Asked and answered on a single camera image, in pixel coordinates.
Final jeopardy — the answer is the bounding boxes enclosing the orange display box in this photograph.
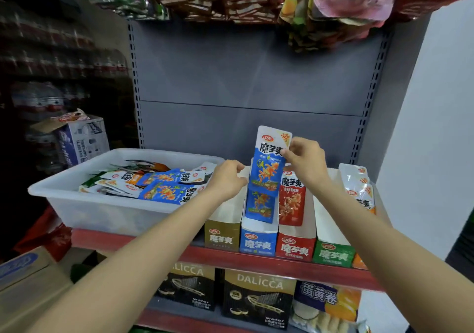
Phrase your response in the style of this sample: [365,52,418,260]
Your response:
[352,188,394,271]

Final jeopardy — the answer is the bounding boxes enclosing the person's left hand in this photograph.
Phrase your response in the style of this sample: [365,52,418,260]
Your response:
[203,159,249,204]

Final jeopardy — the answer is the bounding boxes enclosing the orange snack packets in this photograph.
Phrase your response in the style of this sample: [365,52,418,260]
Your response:
[338,163,377,215]

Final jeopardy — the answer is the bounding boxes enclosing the white plastic bin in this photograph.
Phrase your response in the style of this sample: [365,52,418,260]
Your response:
[28,148,225,237]

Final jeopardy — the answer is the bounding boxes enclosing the dark rack of bottled water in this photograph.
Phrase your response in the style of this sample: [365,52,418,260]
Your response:
[0,3,134,123]

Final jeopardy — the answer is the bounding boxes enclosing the blue snack packets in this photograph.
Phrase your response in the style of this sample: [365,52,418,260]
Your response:
[245,125,293,224]

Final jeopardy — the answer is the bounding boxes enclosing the red snack packets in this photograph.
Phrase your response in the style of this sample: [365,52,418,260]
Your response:
[278,168,307,227]

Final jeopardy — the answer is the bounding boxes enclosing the gold display box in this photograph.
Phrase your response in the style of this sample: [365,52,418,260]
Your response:
[204,168,249,252]

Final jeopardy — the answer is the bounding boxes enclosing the blue display box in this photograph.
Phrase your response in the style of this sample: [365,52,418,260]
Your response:
[239,211,279,257]

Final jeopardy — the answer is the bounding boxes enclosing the green display box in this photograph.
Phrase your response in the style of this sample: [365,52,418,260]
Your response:
[312,168,356,268]

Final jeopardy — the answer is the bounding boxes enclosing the white blue carton box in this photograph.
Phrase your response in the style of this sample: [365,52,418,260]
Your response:
[30,109,111,169]

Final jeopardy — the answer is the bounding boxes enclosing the person's right forearm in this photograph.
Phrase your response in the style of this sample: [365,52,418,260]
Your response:
[311,181,474,333]

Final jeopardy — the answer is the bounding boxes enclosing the person's left forearm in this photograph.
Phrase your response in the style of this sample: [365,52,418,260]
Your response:
[30,188,223,333]

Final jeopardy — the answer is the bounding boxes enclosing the red display box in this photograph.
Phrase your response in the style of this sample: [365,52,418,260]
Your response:
[276,196,318,262]

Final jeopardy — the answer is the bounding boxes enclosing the yellow blue biscuit carton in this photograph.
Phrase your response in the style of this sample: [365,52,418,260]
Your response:
[290,281,364,333]

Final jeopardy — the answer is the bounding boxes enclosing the person's right hand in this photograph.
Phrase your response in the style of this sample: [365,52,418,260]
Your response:
[280,137,330,194]

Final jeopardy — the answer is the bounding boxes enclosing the pile of snack packets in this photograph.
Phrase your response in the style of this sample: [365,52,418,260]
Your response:
[78,159,217,206]

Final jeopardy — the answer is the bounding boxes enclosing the red plastic bag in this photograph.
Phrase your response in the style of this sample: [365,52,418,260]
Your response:
[15,207,73,262]

